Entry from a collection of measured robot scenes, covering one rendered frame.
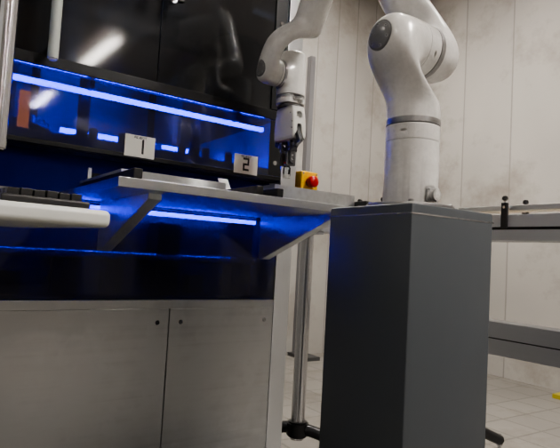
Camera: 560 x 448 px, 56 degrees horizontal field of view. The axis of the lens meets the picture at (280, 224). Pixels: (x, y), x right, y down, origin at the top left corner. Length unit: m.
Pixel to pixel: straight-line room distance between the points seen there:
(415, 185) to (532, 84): 2.99
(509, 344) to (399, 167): 1.06
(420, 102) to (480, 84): 3.16
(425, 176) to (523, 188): 2.82
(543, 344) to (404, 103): 1.09
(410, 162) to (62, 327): 0.93
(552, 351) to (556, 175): 2.02
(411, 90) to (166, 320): 0.89
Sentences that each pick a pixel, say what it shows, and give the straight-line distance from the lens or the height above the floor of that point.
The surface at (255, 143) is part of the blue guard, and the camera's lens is 1.69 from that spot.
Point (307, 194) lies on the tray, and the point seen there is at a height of 0.90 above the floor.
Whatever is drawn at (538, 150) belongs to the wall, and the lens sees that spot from 3.95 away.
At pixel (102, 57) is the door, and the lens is 1.55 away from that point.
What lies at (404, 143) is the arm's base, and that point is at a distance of 1.18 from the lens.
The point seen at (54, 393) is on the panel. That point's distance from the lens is 1.49.
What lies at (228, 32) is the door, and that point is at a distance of 1.74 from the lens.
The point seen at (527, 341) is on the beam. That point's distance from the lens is 2.04.
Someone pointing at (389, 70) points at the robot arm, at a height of 1.15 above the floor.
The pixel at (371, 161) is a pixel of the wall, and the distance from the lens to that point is 4.57.
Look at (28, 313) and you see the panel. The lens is 1.44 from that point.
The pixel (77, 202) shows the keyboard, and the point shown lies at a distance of 0.95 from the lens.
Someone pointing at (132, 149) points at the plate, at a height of 1.01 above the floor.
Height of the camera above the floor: 0.75
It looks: 3 degrees up
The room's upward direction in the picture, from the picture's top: 3 degrees clockwise
